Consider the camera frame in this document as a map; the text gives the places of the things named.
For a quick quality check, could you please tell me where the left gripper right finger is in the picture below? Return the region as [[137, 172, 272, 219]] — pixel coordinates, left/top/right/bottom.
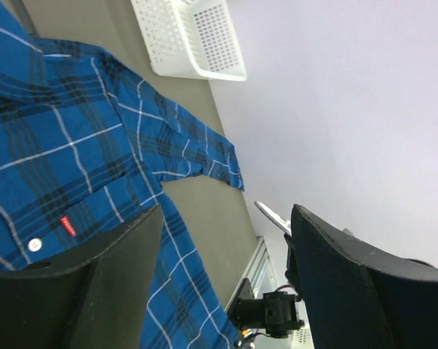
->
[[290, 204, 438, 348]]

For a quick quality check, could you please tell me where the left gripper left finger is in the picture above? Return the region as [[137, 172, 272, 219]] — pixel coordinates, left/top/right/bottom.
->
[[0, 206, 162, 348]]

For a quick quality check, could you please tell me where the blue plaid shirt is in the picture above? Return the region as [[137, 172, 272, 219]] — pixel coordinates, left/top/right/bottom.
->
[[0, 2, 244, 348]]

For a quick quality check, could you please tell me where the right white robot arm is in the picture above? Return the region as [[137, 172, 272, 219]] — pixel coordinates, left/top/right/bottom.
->
[[227, 201, 308, 348]]

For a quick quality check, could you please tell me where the white plastic basket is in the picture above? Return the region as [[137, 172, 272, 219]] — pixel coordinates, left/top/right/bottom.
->
[[131, 0, 247, 81]]

